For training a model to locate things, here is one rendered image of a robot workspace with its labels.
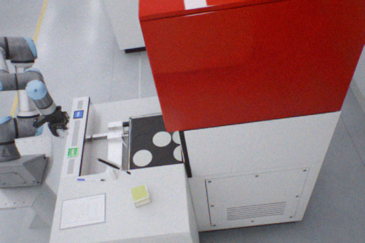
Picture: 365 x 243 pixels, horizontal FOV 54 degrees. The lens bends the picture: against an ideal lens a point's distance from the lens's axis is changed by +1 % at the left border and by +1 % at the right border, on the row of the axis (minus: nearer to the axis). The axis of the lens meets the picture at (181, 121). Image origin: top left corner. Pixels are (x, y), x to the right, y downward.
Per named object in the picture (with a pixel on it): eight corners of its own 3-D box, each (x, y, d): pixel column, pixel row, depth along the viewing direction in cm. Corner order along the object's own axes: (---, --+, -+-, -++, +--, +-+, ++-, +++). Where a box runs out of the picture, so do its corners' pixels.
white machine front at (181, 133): (181, 71, 236) (173, 20, 205) (191, 177, 185) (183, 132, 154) (176, 71, 236) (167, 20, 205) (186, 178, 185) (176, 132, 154)
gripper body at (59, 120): (68, 130, 166) (58, 114, 157) (50, 133, 167) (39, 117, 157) (70, 118, 171) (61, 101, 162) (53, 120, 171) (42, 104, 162)
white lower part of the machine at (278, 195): (272, 131, 297) (283, 56, 233) (300, 226, 245) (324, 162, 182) (189, 141, 300) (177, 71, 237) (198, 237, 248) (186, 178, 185)
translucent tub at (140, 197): (147, 190, 167) (145, 182, 162) (151, 203, 162) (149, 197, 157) (132, 195, 166) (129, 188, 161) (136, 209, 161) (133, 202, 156)
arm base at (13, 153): (-18, 163, 186) (-21, 144, 185) (4, 157, 201) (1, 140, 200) (7, 162, 182) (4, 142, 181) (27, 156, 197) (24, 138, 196)
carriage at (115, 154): (124, 125, 208) (123, 122, 206) (122, 180, 185) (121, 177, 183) (110, 127, 208) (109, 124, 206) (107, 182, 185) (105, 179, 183)
